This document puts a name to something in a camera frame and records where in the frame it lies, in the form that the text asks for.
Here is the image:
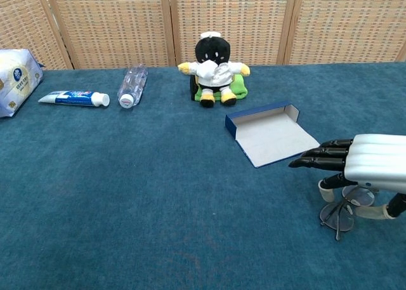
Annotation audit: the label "blue white toothpaste tube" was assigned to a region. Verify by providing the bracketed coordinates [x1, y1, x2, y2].
[37, 90, 110, 108]

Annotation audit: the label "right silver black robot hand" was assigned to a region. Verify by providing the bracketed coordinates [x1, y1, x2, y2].
[288, 133, 406, 221]

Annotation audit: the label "woven bamboo screen panel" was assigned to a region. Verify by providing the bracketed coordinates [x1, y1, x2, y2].
[0, 0, 74, 70]
[277, 0, 406, 65]
[34, 0, 177, 69]
[160, 0, 299, 67]

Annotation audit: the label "black white plush penguin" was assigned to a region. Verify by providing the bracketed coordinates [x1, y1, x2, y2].
[177, 32, 251, 109]

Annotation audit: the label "blue and white box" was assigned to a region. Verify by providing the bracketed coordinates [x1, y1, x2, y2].
[225, 101, 321, 169]

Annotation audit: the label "black eyeglasses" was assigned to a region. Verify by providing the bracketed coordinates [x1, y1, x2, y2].
[319, 187, 379, 242]

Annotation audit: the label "white tissue pack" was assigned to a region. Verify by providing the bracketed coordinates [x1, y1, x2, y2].
[0, 48, 44, 119]

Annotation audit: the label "clear plastic water bottle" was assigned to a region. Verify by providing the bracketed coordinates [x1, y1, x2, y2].
[117, 65, 149, 109]

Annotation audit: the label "teal carpet table mat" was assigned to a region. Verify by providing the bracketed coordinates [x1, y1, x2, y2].
[0, 61, 406, 290]

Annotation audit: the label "green plush cushion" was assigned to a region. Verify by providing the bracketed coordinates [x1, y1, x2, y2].
[193, 74, 249, 102]

